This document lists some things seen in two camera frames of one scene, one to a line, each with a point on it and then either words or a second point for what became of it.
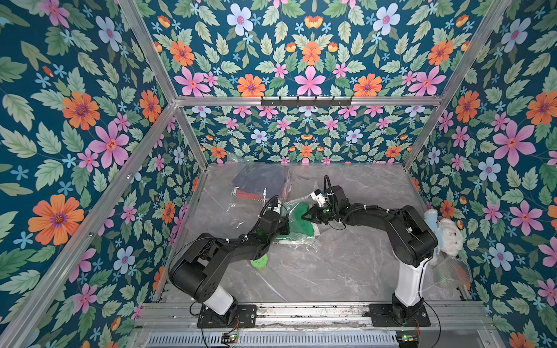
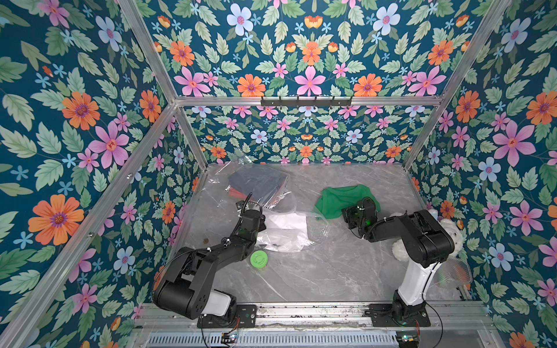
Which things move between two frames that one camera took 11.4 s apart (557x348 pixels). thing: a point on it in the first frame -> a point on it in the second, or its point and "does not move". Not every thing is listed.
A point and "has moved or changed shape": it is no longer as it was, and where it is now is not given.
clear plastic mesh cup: (451, 272) does not move
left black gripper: (283, 222) -> (261, 225)
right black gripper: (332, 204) -> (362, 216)
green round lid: (260, 262) does not move
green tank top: (299, 228) has moved or changed shape
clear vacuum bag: (303, 233) has moved or changed shape
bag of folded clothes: (260, 181) does not move
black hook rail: (313, 103) does not move
